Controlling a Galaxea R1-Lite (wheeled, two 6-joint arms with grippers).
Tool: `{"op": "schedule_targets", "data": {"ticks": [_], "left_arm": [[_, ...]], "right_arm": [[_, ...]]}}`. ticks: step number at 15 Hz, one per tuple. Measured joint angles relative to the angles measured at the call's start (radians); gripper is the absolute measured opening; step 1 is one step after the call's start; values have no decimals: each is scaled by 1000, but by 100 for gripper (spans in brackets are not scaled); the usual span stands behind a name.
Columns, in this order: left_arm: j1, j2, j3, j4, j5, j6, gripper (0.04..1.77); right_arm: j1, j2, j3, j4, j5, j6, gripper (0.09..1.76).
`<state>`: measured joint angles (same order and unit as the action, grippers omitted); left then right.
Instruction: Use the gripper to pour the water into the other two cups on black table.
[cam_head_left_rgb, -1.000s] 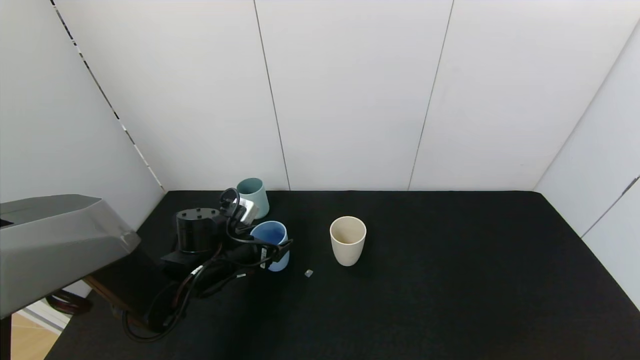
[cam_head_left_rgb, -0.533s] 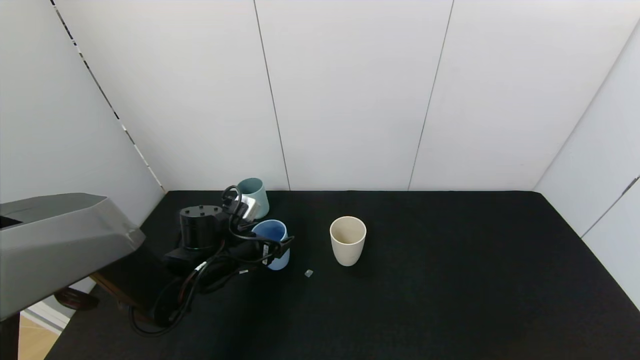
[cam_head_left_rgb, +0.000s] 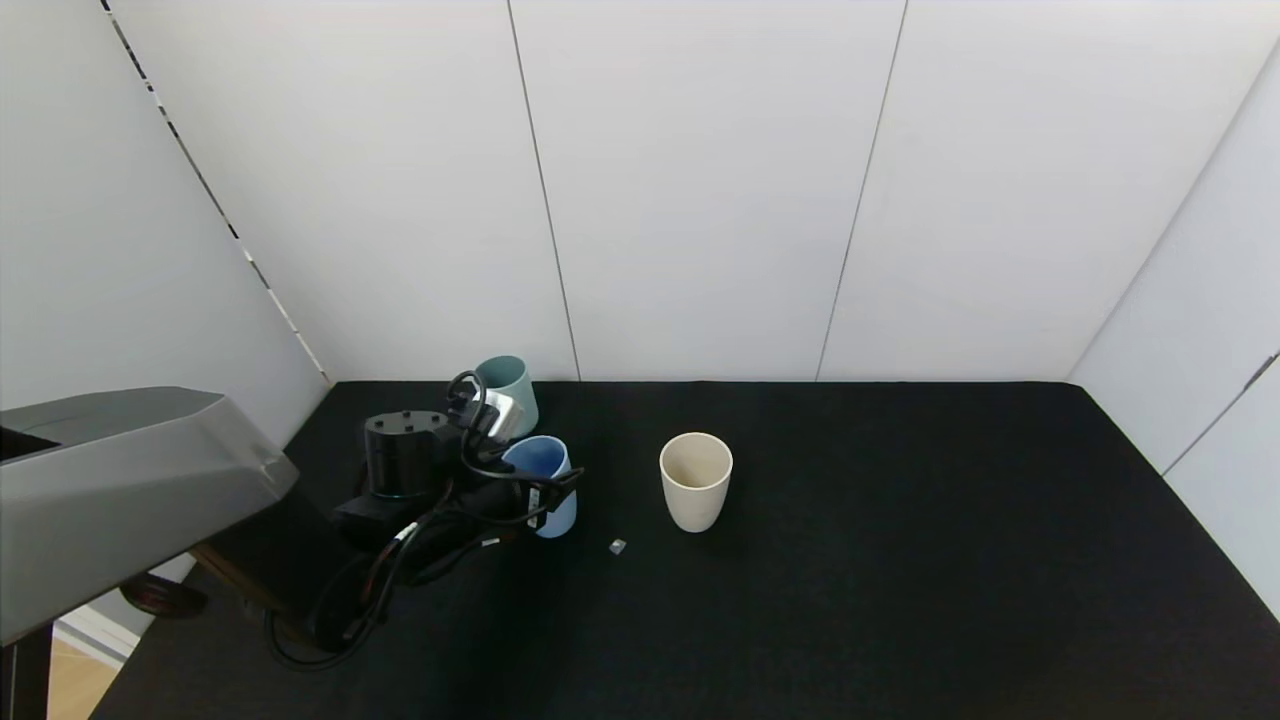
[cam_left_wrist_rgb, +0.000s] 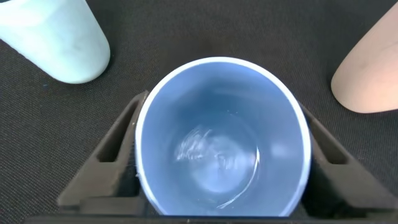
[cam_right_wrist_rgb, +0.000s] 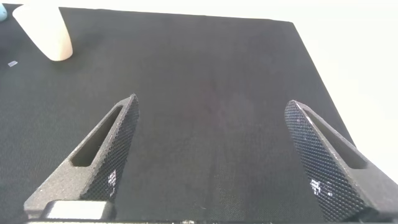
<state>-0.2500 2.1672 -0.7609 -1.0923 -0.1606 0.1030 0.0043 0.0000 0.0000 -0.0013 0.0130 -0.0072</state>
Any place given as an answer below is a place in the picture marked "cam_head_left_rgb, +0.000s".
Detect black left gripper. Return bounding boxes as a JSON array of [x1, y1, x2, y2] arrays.
[[479, 466, 585, 531]]

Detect blue plastic cup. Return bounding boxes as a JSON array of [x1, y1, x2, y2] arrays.
[[500, 436, 579, 539]]

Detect teal plastic cup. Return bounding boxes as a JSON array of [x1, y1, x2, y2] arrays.
[[473, 356, 540, 439]]

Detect cream plastic cup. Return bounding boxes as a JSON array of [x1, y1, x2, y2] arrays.
[[659, 432, 734, 533]]

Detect white baseboard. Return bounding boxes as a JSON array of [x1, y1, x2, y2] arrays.
[[52, 603, 139, 668]]

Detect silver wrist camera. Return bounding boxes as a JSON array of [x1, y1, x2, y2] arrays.
[[468, 392, 527, 442]]

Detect black labelled cable bundle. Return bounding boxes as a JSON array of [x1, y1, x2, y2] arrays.
[[360, 480, 521, 626]]

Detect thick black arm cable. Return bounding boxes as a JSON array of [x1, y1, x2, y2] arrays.
[[265, 545, 401, 671]]

